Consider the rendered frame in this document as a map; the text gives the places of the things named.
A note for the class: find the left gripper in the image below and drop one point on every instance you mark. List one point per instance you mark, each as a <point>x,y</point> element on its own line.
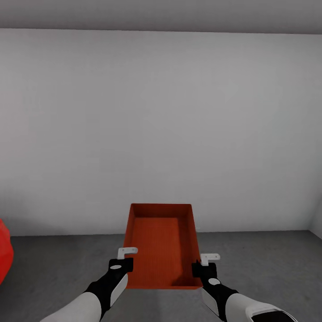
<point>127,262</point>

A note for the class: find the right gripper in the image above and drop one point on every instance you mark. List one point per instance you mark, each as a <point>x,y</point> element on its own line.
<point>198,270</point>

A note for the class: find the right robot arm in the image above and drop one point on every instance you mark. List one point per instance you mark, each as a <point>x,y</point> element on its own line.
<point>229,305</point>

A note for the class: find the storage box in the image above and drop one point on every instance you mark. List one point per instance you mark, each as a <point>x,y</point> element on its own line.
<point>167,245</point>

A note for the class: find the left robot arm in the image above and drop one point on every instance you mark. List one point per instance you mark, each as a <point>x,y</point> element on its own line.
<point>99,297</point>

